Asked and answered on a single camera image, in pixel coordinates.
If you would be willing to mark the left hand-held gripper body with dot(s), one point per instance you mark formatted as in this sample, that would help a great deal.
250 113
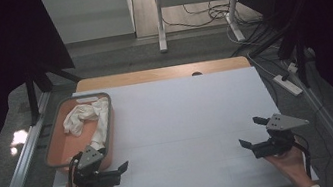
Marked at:
95 180

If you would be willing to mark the white cabinet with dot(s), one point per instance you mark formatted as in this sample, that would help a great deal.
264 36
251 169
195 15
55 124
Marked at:
88 15

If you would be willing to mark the orange basket with grey rim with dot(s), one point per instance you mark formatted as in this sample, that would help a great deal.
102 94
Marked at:
65 150

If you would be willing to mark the white table cover board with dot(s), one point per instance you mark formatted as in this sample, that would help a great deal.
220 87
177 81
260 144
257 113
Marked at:
192 119

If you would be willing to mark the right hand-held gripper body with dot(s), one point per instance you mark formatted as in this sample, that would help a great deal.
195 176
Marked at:
277 143

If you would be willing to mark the wooden table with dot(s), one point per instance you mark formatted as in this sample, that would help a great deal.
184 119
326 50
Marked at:
151 75

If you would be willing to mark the small white plug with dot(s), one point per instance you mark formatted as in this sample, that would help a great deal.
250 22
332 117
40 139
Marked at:
292 67

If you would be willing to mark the person's right hand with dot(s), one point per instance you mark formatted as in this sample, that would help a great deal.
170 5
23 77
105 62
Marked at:
292 166

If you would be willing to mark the black stand legs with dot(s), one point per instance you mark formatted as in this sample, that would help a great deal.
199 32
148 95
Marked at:
301 65
32 101

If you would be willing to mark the white power strip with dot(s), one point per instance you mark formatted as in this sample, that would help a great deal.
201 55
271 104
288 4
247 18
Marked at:
288 85

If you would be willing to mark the white baby garment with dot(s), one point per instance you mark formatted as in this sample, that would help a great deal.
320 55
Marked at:
85 118

